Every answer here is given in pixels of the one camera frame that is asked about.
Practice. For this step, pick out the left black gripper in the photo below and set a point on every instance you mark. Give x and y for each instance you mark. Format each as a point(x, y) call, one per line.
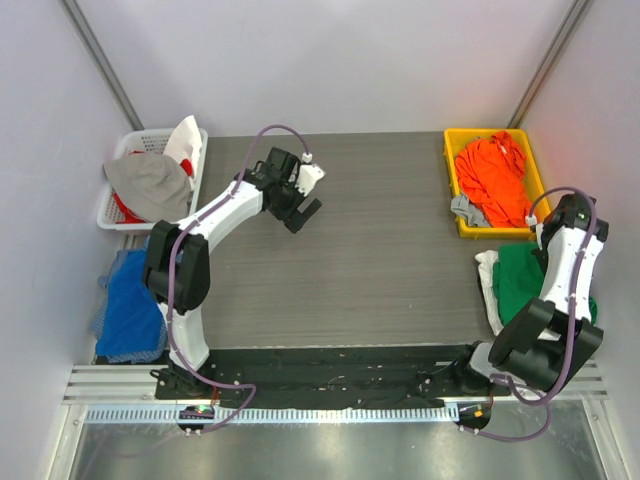
point(296, 215)

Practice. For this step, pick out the green t-shirt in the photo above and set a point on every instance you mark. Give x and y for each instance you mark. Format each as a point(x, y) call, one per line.
point(517, 278)

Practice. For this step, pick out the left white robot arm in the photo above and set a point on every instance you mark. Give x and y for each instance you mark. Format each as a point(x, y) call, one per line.
point(177, 267)

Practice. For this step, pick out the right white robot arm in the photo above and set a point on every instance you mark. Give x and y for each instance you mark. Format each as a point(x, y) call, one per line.
point(553, 335)

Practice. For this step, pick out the white cloth in basket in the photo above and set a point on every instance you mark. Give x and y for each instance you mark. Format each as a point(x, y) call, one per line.
point(185, 142)

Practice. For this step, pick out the beige grey shirt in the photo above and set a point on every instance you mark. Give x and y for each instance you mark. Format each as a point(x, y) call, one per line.
point(150, 185)

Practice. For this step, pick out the grey cloth in bin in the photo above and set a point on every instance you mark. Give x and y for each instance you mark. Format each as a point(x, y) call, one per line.
point(463, 208)

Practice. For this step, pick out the yellow plastic bin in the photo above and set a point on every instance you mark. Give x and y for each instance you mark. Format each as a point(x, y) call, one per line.
point(455, 139)

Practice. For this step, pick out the white perforated basket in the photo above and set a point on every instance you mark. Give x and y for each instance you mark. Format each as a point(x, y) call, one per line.
point(109, 216)

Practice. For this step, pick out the white folded shirt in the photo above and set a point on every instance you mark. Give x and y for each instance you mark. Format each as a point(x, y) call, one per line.
point(485, 263)

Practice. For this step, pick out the orange t-shirt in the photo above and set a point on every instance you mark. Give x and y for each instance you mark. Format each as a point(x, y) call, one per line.
point(491, 172)

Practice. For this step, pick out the blue checked shirt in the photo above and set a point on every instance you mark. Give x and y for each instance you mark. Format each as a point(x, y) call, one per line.
point(129, 326)

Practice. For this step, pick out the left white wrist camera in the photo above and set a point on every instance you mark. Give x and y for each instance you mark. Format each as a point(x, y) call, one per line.
point(309, 174)

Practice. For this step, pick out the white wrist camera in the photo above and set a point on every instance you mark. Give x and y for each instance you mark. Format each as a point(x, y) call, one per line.
point(537, 228)
point(309, 174)

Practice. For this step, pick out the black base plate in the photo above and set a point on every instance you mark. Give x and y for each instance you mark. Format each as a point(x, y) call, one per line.
point(329, 378)

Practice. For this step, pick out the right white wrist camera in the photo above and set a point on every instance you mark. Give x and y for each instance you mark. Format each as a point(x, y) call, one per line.
point(537, 228)

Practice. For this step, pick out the slotted cable duct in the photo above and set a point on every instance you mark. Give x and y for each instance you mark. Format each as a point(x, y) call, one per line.
point(184, 414)

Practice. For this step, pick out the left aluminium corner rail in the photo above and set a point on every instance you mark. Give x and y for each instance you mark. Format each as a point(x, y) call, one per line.
point(97, 55)

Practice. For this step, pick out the aluminium corner rail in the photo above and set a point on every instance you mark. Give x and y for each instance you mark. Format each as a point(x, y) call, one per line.
point(97, 55)
point(575, 15)

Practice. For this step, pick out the right aluminium corner rail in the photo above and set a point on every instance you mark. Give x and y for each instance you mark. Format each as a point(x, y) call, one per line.
point(575, 15)

